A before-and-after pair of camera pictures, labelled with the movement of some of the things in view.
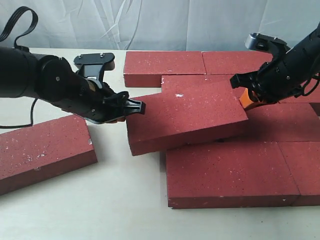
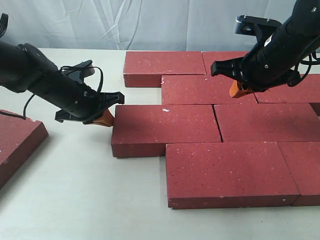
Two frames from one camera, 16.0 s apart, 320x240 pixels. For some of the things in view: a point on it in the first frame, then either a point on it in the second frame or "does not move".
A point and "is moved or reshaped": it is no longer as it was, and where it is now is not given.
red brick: x=303 y=159 does not move
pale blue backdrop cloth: x=168 y=25 does not move
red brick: x=146 y=68 does not move
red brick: x=227 y=173 does not move
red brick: x=190 y=109 is moved or reshaped
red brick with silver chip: x=39 y=152 is moved or reshaped
